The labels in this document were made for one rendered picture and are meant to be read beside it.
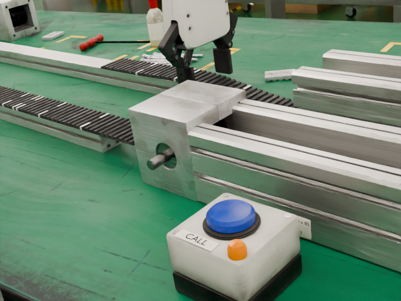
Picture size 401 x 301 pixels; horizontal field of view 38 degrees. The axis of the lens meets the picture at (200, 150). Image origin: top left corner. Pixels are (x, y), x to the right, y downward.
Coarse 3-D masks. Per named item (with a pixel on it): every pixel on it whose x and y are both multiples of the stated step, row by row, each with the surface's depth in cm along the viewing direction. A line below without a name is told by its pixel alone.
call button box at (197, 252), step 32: (192, 224) 48; (256, 224) 47; (288, 224) 47; (192, 256) 46; (224, 256) 44; (256, 256) 44; (288, 256) 48; (192, 288) 48; (224, 288) 45; (256, 288) 45
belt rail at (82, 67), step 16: (0, 48) 126; (16, 48) 124; (32, 48) 122; (16, 64) 123; (32, 64) 118; (48, 64) 115; (64, 64) 110; (80, 64) 107; (96, 64) 105; (96, 80) 105; (112, 80) 102; (128, 80) 100; (144, 80) 96; (160, 80) 93
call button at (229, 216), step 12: (216, 204) 48; (228, 204) 48; (240, 204) 48; (216, 216) 46; (228, 216) 46; (240, 216) 46; (252, 216) 46; (216, 228) 46; (228, 228) 45; (240, 228) 46
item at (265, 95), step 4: (264, 92) 85; (268, 92) 85; (256, 96) 84; (260, 96) 84; (264, 96) 84; (268, 96) 84; (272, 96) 84; (256, 100) 83; (260, 100) 83; (264, 100) 83
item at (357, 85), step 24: (312, 72) 70; (336, 72) 69; (360, 72) 73; (384, 72) 71; (312, 96) 71; (336, 96) 69; (360, 96) 67; (384, 96) 64; (360, 120) 69; (384, 120) 65
